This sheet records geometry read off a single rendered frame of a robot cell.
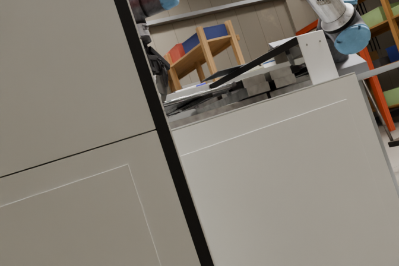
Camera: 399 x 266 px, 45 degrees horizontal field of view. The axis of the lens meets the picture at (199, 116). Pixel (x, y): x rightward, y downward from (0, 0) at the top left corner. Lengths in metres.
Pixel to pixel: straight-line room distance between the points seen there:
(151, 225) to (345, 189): 0.60
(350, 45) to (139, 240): 1.07
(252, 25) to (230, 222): 7.62
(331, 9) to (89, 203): 1.06
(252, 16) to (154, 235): 7.95
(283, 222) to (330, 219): 0.13
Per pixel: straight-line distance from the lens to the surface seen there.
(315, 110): 1.21
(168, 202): 0.79
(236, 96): 1.46
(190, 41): 5.84
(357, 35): 1.62
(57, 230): 0.75
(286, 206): 1.13
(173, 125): 1.32
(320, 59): 1.35
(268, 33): 8.69
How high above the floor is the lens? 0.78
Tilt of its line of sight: 3 degrees up
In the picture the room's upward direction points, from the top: 18 degrees counter-clockwise
